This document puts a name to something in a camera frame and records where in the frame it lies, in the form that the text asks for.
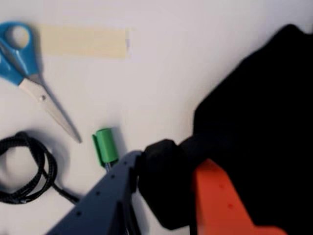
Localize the grey-blue gripper finger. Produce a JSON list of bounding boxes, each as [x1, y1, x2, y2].
[[45, 150, 143, 235]]

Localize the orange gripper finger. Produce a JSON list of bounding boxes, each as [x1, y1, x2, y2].
[[190, 158, 291, 235]]

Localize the black fabric bag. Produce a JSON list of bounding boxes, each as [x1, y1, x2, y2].
[[193, 23, 313, 235]]

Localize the black marker with green cap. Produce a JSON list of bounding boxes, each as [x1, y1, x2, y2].
[[91, 127, 120, 169]]

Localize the long beige tape strip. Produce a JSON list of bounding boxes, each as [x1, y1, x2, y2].
[[40, 24, 132, 60]]

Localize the black braided USB cable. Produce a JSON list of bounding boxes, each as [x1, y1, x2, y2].
[[0, 131, 80, 205]]

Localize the blue-handled scissors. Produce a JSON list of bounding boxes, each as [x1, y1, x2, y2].
[[0, 21, 83, 144]]

